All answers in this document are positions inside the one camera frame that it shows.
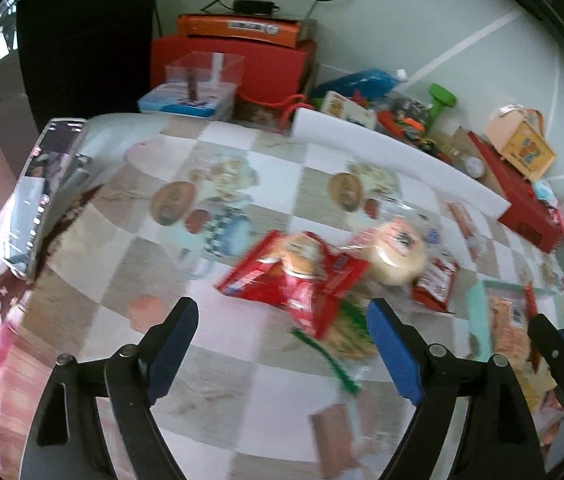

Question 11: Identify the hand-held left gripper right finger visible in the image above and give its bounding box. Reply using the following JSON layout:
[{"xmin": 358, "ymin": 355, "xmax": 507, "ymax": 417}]
[{"xmin": 366, "ymin": 297, "xmax": 548, "ymax": 480}]

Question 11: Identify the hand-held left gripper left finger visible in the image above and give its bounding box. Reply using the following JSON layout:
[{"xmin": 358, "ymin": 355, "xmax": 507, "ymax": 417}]
[{"xmin": 19, "ymin": 296, "xmax": 200, "ymax": 480}]

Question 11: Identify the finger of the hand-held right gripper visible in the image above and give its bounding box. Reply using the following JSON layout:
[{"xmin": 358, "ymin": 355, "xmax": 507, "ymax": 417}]
[{"xmin": 527, "ymin": 312, "xmax": 564, "ymax": 388}]

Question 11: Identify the yellow bun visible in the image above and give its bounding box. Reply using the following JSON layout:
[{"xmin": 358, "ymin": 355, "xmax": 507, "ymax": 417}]
[{"xmin": 487, "ymin": 295, "xmax": 538, "ymax": 361}]

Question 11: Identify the green-edged noodle packet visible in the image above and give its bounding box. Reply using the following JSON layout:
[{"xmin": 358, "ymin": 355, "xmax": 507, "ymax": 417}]
[{"xmin": 292, "ymin": 300, "xmax": 377, "ymax": 393}]

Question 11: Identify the red snack bag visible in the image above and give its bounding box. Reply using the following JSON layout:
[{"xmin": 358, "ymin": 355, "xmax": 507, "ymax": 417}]
[{"xmin": 216, "ymin": 230, "xmax": 370, "ymax": 341}]

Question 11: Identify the small red snack packet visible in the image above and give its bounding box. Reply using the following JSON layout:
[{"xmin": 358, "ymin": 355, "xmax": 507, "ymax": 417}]
[{"xmin": 412, "ymin": 255, "xmax": 459, "ymax": 308}]

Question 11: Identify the brown snack packet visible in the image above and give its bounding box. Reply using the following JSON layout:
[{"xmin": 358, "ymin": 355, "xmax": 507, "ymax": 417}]
[{"xmin": 309, "ymin": 402, "xmax": 363, "ymax": 478}]

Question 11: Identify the round bread in clear wrapper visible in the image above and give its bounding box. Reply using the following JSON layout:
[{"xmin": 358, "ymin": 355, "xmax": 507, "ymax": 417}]
[{"xmin": 347, "ymin": 215, "xmax": 443, "ymax": 291}]

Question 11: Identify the flat red box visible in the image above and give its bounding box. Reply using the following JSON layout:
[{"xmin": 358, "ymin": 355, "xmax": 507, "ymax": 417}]
[{"xmin": 467, "ymin": 130, "xmax": 564, "ymax": 253}]

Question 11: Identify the white foam board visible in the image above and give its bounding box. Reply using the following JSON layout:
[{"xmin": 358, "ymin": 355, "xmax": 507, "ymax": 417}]
[{"xmin": 292, "ymin": 107, "xmax": 510, "ymax": 216}]

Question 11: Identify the smartphone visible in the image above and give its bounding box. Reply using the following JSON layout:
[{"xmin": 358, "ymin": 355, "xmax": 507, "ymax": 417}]
[{"xmin": 4, "ymin": 117, "xmax": 87, "ymax": 281}]

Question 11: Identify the pile of small toys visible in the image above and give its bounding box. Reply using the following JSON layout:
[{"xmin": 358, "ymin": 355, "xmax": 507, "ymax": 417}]
[{"xmin": 377, "ymin": 100, "xmax": 443, "ymax": 151}]

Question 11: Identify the blue white tin box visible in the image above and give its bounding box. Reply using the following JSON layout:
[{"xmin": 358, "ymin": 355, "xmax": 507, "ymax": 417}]
[{"xmin": 136, "ymin": 84, "xmax": 237, "ymax": 122}]

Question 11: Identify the yellow white carton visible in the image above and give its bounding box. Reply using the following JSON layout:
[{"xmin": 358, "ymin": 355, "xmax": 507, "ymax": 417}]
[{"xmin": 321, "ymin": 91, "xmax": 377, "ymax": 128}]

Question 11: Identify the green dumbbell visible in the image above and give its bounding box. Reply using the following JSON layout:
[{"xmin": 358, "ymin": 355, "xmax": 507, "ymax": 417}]
[{"xmin": 424, "ymin": 83, "xmax": 458, "ymax": 133}]

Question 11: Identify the blue plastic bag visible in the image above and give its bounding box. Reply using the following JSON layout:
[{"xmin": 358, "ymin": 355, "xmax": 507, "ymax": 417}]
[{"xmin": 309, "ymin": 67, "xmax": 407, "ymax": 103}]

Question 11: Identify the clear plastic box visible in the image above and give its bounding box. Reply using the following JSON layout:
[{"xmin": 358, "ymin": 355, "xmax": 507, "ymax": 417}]
[{"xmin": 164, "ymin": 52, "xmax": 245, "ymax": 106}]

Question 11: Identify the large red box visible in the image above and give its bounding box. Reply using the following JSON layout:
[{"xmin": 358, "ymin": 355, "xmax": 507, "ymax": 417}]
[{"xmin": 150, "ymin": 35, "xmax": 317, "ymax": 121}]

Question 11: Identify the orange box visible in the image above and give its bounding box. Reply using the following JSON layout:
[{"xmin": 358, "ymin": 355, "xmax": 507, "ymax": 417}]
[{"xmin": 177, "ymin": 14, "xmax": 303, "ymax": 48}]

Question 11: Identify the black power adapter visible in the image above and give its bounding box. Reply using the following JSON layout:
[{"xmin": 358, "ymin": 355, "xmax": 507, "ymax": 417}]
[{"xmin": 232, "ymin": 0, "xmax": 280, "ymax": 15}]

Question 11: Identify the cardboard gift box with handle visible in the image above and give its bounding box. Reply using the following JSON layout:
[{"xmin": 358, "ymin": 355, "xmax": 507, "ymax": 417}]
[{"xmin": 483, "ymin": 105, "xmax": 557, "ymax": 182}]

